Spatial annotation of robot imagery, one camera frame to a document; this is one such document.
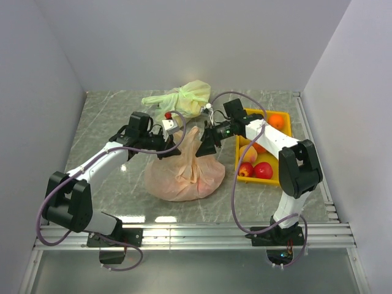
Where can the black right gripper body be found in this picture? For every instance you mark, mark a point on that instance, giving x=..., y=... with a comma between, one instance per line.
x=222, y=131

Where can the pale yellow fake peach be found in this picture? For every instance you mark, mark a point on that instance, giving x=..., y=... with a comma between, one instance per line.
x=250, y=156

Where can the tied green plastic bag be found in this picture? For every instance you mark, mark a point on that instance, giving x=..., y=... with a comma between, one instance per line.
x=187, y=100

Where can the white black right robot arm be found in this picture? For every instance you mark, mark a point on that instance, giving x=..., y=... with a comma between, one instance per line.
x=299, y=170

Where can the red yellow fake apple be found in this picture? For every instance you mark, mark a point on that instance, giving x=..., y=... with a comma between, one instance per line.
x=246, y=170

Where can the translucent orange plastic bag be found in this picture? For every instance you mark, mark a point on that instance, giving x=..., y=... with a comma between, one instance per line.
x=184, y=177

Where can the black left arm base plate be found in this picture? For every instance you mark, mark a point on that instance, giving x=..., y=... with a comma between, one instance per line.
x=132, y=236

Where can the aluminium rail frame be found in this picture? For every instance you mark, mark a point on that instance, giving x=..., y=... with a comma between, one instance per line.
x=209, y=257

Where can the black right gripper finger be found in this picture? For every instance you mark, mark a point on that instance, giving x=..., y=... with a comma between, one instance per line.
x=208, y=135
x=207, y=147

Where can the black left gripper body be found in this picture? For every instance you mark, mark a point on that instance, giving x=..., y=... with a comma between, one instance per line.
x=158, y=142

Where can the orange fake orange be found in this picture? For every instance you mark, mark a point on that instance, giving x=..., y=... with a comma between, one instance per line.
x=259, y=149
x=277, y=121

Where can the yellow plastic fruit tray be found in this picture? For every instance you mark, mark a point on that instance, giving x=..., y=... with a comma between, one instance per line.
x=263, y=153

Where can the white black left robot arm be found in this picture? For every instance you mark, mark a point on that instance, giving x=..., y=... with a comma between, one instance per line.
x=68, y=201

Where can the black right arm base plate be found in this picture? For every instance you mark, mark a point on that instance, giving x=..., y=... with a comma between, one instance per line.
x=278, y=237

